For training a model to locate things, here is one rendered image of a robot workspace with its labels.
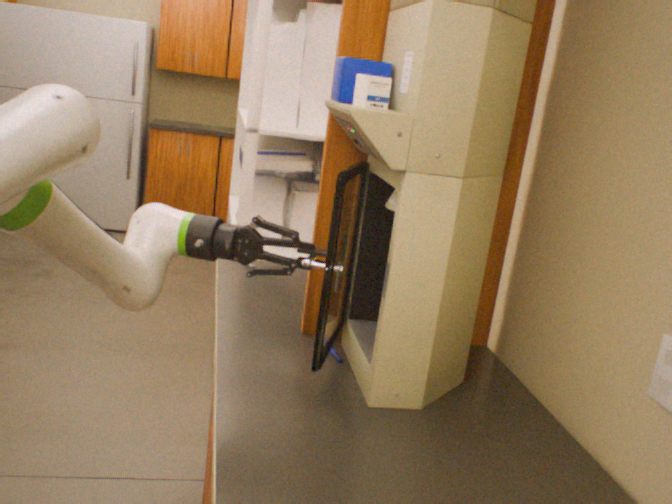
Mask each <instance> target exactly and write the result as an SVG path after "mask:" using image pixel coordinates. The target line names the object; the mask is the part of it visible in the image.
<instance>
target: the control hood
mask: <svg viewBox="0 0 672 504"><path fill-rule="evenodd" d="M325 103H326V104H325V105H326V106H327V107H328V109H329V110H330V111H331V113H332V114H333V115H334V118H335V117H337V118H339V119H341V120H344V121H346V122H348V123H350V124H351V125H352V126H353V128H354V129H355V130H356V132H357V133H358V134H359V136H360V137H361V138H362V140H363V141H365V142H366V144H367V145H368V146H369V148H370V149H371V151H372V152H373V153H374V155H375V156H376V157H377V158H375V157H374V156H372V155H370V154H369V153H367V152H365V151H363V150H361V149H360V150H361V151H363V152H365V153H367V154H369V155H370V156H372V157H374V158H375V160H377V161H378V162H380V163H382V164H383V165H385V166H387V167H388V168H390V169H392V170H393V171H401V172H403V170H405V168H406V161H408V154H409V148H410V141H411V135H412V129H413V123H414V118H413V115H410V114H405V113H401V112H398V111H394V110H390V109H387V110H381V109H372V108H365V107H359V106H354V105H352V104H346V103H339V102H336V101H333V100H330V99H326V100H325ZM335 119H336V118H335ZM336 120H337V119H336ZM337 122H338V120H337ZM338 123H339V122H338ZM339 124H340V123H339Z"/></svg>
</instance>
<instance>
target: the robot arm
mask: <svg viewBox="0 0 672 504"><path fill-rule="evenodd" d="M99 137H100V124H99V119H98V116H97V114H96V110H95V109H94V107H93V105H92V104H91V103H90V101H89V100H88V99H87V98H86V97H85V96H84V95H82V94H81V93H80V92H78V91H76V90H75V89H73V88H70V87H68V86H64V85H60V84H42V85H38V86H35V87H32V88H30V89H28V90H26V91H25V92H23V93H22V94H20V95H18V96H17V97H15V98H13V99H12V100H10V101H8V102H6V103H3V104H1V105H0V229H1V228H2V229H1V230H2V231H4V232H6V233H9V234H11V235H13V236H16V237H18V238H20V239H22V240H24V241H26V242H28V244H30V245H32V246H34V247H36V248H38V249H40V250H41V251H43V252H45V253H47V254H49V255H50V256H52V257H54V258H55V259H58V260H60V261H61V262H63V263H64V264H66V265H67V266H69V267H70V268H72V269H73V270H75V271H76V272H78V273H79V274H80V275H82V276H83V277H85V278H86V279H87V280H89V281H90V282H91V283H93V284H94V285H95V286H96V288H98V289H99V290H100V291H101V292H102V293H103V294H106V295H107V296H108V297H109V298H110V299H111V300H112V301H113V302H114V303H115V304H116V305H117V306H119V307H120V308H122V309H125V310H129V311H139V310H143V309H145V308H147V307H150V306H152V305H153V304H154V303H155V302H156V301H157V300H158V298H159V296H160V294H161V291H162V286H163V282H164V279H165V275H166V272H167V269H168V266H169V263H170V261H171V259H172V257H173V256H176V255H178V256H184V257H190V258H196V259H201V260H207V261H212V262H214V261H216V260H217V259H223V260H229V261H234V262H239V263H240V264H242V265H245V267H246V270H247V274H246V275H247V277H252V276H255V275H292V274H293V273H294V272H295V269H296V268H300V269H305V270H312V268H313V267H310V268H305V267H304V266H302V260H305V259H306V258H304V257H299V258H298V259H292V258H288V257H284V256H281V255H276V254H272V253H268V252H267V251H263V246H272V247H283V248H293V249H297V248H298V249H297V253H302V254H308V255H313V256H319V257H327V250H320V249H315V248H316V245H315V243H311V242H305V241H301V240H300V237H299V232H298V231H295V230H292V229H289V228H286V227H284V226H281V225H277V224H274V223H271V222H268V221H266V220H264V219H263V218H262V217H261V216H259V215H257V216H255V217H253V218H252V222H251V223H250V225H246V226H240V225H234V224H228V223H224V221H223V219H221V218H217V217H211V216H205V215H199V214H194V213H187V212H183V211H179V210H176V209H173V208H171V207H169V206H167V205H164V204H159V203H152V204H147V205H144V206H142V207H140V208H139V209H138V210H136V212H135V213H134V214H133V215H132V217H131V219H130V222H129V226H128V230H127V233H126V236H125V239H124V242H123V243H121V242H120V241H119V240H117V239H116V238H115V237H113V236H112V235H111V234H109V233H108V232H107V231H106V230H103V229H102V228H101V227H100V226H99V225H97V224H96V223H95V222H94V221H93V220H92V219H91V218H89V217H88V216H87V215H86V214H85V213H84V212H83V211H82V210H81V209H80V208H79V207H78V206H77V205H76V204H75V203H74V202H73V201H72V199H71V198H70V197H69V196H68V195H67V194H66V193H65V192H64V191H63V190H62V189H61V188H60V187H59V186H58V185H57V184H55V183H54V182H53V181H52V180H51V179H50V177H52V176H55V175H58V174H60V173H63V172H65V171H68V170H70V169H73V168H76V167H78V166H80V165H81V164H83V163H84V162H85V161H87V160H88V159H89V158H90V157H91V155H92V153H93V152H94V150H95V149H96V147H97V144H98V141H99ZM254 227H256V228H259V227H260V228H263V229H265V230H268V231H271V232H274V233H277V234H281V235H284V236H287V237H289V238H292V239H284V238H273V237H268V236H262V235H261V234H260V233H259V232H258V231H257V230H256V229H255V228H254ZM3 229H4V230H3ZM5 230H6V231H5ZM256 260H265V261H268V262H272V263H276V264H281V265H285V266H288V267H256V266H255V265H251V264H250V263H252V262H254V261H256Z"/></svg>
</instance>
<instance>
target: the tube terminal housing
mask: <svg viewBox="0 0 672 504"><path fill-rule="evenodd" d="M531 28H532V25H530V24H528V22H526V21H523V20H521V19H519V18H516V17H514V16H512V15H509V14H507V13H504V12H502V11H500V10H496V9H494V8H491V7H485V6H479V5H473V4H467V3H461V2H455V1H448V0H427V1H424V2H420V3H417V4H414V5H410V6H406V7H403V8H400V9H396V10H393V11H390V12H389V16H388V23H387V31H386V38H385V45H384V52H383V59H382V62H388V63H392V71H391V79H392V82H391V89H390V95H389V102H388V109H390V110H394V111H398V112H401V113H405V114H410V115H413V118H414V123H413V129H412V135H411V141H410V148H409V154H408V161H406V168H405V170H403V172H401V171H393V170H392V169H390V168H388V167H387V166H385V165H383V164H382V163H380V162H378V161H377V160H375V158H374V157H372V156H370V155H369V156H368V162H369V163H370V166H369V173H368V180H369V175H370V174H376V175H377V176H379V177H380V178H382V179H383V180H384V181H386V182H387V183H389V184H390V185H391V186H393V187H394V188H396V190H397V200H396V208H395V214H394V221H393V227H392V233H391V240H390V247H389V253H388V260H387V261H388V262H389V263H390V268H389V275H388V281H387V288H386V295H385V299H384V298H383V296H382V299H381V305H380V311H379V318H378V321H376V322H378V324H377V331H376V338H375V344H374V350H373V357H372V362H371V364H369V362H368V360H367V358H366V356H365V354H363V352H362V350H361V348H360V346H359V344H358V342H357V340H356V338H355V336H354V334H353V332H352V330H351V327H350V325H349V323H348V320H351V319H348V313H349V306H350V300H349V306H348V313H347V320H346V326H345V325H344V326H343V334H342V341H341V345H342V347H343V349H344V352H345V354H346V356H347V359H348V361H349V363H350V365H351V368H352V370H353V373H354V376H355V378H356V380H357V383H358V385H359V387H360V390H361V392H362V394H363V396H365V399H366V401H367V403H368V406H369V407H390V408H413V409H422V408H423V407H425V406H426V405H428V404H430V403H431V402H433V401H434V400H436V399H437V398H439V397H440V396H442V395H443V394H445V393H446V392H448V391H449V390H452V389H453V388H455V387H457V386H458V385H460V384H461V383H463V381H464V376H465V370H466V365H467V360H468V355H469V349H470V344H471V339H472V334H473V328H474V323H475V318H476V312H477V307H478V302H479V297H480V292H481V286H482V281H483V276H484V270H485V265H486V260H487V255H488V250H489V245H490V239H491V233H492V228H494V223H495V218H496V213H497V208H498V203H499V196H500V191H501V186H502V181H503V176H504V175H503V174H504V170H505V165H506V160H507V154H508V149H509V143H510V138H511V133H512V128H513V123H514V118H515V112H516V106H517V101H518V96H519V91H520V86H521V81H522V76H523V71H524V64H525V59H526V54H527V49H528V44H529V39H530V34H531ZM406 50H414V57H413V63H412V70H411V77H410V83H409V90H408V94H401V93H399V87H400V81H401V74H402V67H403V60H404V54H405V51H406ZM368 180H367V186H368Z"/></svg>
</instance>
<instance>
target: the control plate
mask: <svg viewBox="0 0 672 504"><path fill-rule="evenodd" d="M335 118H336V119H337V120H338V122H339V123H340V125H341V126H342V127H343V129H344V130H345V131H346V133H347V134H348V135H349V137H350V138H352V139H354V138H355V139H356V140H357V141H358V142H360V143H362V144H363V146H365V145H366V146H367V148H363V146H362V148H361V147H360V146H359V145H358V144H355V145H356V146H357V147H358V148H359V149H361V150H363V151H365V152H367V153H369V154H370V155H372V156H374V157H375V158H377V157H376V156H375V155H374V153H373V152H372V151H371V149H370V148H369V146H368V145H367V144H366V142H365V141H363V140H362V138H361V137H360V136H359V134H358V133H357V132H356V130H355V129H354V128H353V126H352V125H351V124H350V123H348V122H346V121H344V120H341V119H339V118H337V117H335ZM347 127H348V128H349V129H350V130H348V128H347ZM351 129H352V130H353V131H354V132H352V131H351ZM355 139H354V140H355ZM362 144H361V145H362Z"/></svg>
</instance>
